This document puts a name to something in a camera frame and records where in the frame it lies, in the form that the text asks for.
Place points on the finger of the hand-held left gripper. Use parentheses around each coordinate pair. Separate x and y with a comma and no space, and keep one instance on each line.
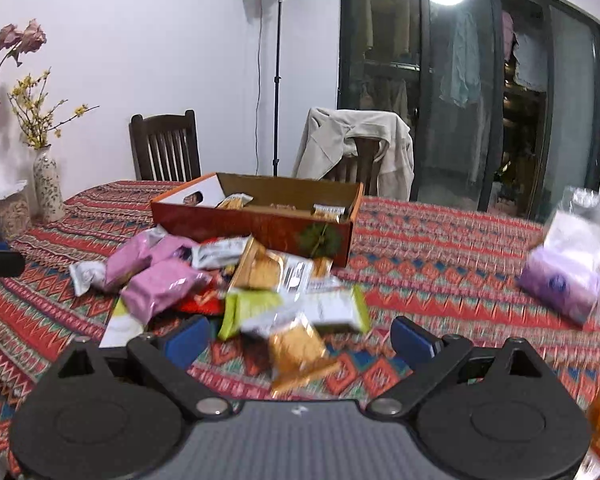
(0,264)

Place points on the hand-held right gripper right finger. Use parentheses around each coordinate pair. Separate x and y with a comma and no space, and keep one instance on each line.
(410,337)

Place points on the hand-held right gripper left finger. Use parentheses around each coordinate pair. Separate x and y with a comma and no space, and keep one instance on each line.
(187,339)

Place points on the red snack packet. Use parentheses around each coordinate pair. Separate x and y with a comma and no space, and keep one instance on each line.
(200,302)

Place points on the pink snack packet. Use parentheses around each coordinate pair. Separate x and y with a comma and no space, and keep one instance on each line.
(157,290)
(172,250)
(127,260)

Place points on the green snack packet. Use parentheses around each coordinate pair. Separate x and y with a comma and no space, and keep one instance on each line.
(250,305)
(330,310)

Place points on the white silver snack packet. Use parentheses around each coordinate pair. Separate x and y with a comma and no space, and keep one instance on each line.
(87,275)

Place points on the silver dark-print snack packet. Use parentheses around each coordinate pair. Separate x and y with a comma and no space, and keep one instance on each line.
(215,254)

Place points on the white label snack packet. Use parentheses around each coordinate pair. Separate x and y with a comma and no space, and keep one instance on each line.
(327,286)

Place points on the clear cracker tray packet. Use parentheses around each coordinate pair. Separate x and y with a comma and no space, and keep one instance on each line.
(260,270)

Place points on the orange cracker packet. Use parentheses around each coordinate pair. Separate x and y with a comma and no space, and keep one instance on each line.
(297,355)

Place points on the small round cracker packet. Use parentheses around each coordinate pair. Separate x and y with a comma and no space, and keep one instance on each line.
(321,267)

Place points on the red cardboard box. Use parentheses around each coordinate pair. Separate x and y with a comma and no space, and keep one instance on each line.
(260,227)

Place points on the yellow cracker packet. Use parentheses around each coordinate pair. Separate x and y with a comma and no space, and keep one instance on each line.
(235,202)

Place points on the white striped snack packet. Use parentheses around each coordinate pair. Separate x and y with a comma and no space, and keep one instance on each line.
(327,212)

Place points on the clear jar of seeds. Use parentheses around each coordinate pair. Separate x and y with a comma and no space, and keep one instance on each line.
(12,215)

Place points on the patterned red tablecloth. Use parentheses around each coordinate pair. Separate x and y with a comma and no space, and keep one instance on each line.
(430,260)

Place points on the floral ceramic vase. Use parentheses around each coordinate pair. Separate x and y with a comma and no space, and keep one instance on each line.
(48,185)

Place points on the yellow flower branches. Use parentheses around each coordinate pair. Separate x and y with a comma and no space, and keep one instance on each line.
(35,120)

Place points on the purple tissue pack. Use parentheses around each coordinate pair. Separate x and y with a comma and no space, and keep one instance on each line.
(560,282)

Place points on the wooden chair with jacket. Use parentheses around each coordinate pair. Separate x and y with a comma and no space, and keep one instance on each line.
(365,160)

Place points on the dark wooden chair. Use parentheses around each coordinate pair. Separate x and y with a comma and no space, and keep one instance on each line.
(165,147)

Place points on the clear plastic bag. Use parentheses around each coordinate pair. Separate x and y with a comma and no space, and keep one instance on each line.
(580,230)

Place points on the beige jacket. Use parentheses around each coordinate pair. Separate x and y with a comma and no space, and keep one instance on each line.
(330,140)

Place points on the pink artificial roses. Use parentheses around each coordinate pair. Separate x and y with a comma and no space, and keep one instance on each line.
(20,37)

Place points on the sliding glass door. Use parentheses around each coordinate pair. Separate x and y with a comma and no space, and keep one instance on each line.
(530,110)

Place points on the black light stand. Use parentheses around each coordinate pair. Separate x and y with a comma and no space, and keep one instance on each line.
(277,85)

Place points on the light blue hanging shirt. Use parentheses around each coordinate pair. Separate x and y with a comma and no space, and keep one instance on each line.
(460,60)

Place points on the white hanging garment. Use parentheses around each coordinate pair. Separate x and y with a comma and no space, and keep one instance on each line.
(530,62)

